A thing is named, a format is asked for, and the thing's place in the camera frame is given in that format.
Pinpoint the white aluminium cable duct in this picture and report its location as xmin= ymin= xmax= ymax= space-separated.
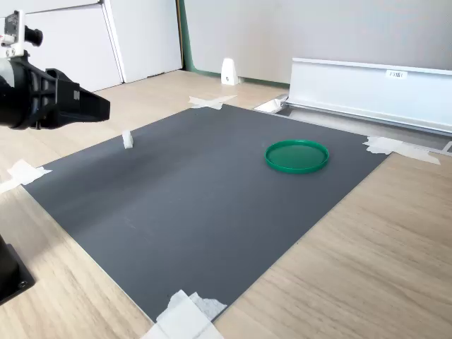
xmin=284 ymin=56 xmax=452 ymax=138

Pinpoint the dark grey mat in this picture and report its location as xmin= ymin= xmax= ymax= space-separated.
xmin=21 ymin=103 xmax=394 ymax=324

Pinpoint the narrow white partition panel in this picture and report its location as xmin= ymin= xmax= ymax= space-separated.
xmin=102 ymin=0 xmax=185 ymax=85

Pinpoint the small white bracket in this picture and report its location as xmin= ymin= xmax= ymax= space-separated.
xmin=220 ymin=57 xmax=242 ymax=86

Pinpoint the white camera box with lens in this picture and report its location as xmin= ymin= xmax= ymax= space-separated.
xmin=0 ymin=9 xmax=44 ymax=59

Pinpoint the grey partition with green edge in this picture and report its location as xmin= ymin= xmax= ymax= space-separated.
xmin=175 ymin=0 xmax=452 ymax=86

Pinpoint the round green lid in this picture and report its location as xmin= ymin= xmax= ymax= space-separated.
xmin=264 ymin=139 xmax=331 ymax=175

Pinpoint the white masking tape piece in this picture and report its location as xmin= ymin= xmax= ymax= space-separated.
xmin=187 ymin=94 xmax=239 ymax=110
xmin=0 ymin=158 xmax=54 ymax=195
xmin=362 ymin=135 xmax=442 ymax=166
xmin=140 ymin=289 xmax=229 ymax=339

